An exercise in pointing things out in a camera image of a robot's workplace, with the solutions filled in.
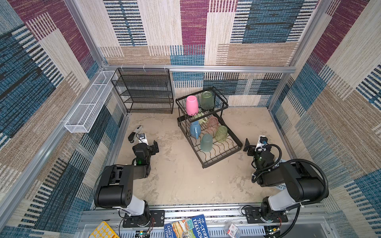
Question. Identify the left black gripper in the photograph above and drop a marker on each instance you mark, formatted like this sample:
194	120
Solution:
153	150

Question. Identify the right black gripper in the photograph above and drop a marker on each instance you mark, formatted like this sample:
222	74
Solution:
254	148

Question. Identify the clear green plastic cup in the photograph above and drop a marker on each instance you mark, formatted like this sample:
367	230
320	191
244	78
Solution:
207	101
221	134

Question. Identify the translucent teal plastic cup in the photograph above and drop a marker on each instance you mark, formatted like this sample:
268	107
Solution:
206	143

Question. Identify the clear pink plastic cup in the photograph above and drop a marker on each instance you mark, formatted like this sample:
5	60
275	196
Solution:
213	124

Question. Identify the blue speckled ceramic mug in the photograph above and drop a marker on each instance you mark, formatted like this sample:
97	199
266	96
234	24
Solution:
195	129

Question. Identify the light green ceramic mug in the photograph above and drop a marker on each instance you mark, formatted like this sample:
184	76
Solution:
201	118

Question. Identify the opaque pink plastic cup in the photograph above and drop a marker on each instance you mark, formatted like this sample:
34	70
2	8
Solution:
192	108

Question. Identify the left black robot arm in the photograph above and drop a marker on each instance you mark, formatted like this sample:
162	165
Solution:
116	182

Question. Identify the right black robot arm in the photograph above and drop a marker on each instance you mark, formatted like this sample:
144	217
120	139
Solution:
305	182

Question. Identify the black two-tier dish rack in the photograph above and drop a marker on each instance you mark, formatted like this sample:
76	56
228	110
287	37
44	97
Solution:
219	151

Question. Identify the black silver stapler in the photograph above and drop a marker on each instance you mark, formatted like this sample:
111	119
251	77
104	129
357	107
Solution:
132	136

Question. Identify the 143-storey treehouse book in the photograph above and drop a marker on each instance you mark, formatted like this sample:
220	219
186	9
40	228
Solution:
281	186

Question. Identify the black mesh shelf unit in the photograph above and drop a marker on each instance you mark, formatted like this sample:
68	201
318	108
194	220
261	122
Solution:
145	90

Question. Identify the small clear plastic packet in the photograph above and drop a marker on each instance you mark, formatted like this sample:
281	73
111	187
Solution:
232	230

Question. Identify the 91-storey treehouse book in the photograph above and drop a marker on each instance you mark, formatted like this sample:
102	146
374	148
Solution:
193	227

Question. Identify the yellow patterned card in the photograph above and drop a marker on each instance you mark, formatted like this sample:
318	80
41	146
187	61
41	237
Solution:
103	230

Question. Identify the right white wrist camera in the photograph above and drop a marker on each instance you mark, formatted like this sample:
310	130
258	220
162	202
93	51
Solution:
261	144

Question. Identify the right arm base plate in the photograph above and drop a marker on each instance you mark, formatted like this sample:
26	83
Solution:
253	216

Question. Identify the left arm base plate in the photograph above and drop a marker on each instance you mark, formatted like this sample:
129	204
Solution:
154	218

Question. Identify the white wire wall basket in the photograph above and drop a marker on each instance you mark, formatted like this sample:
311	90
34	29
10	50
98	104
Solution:
87	111

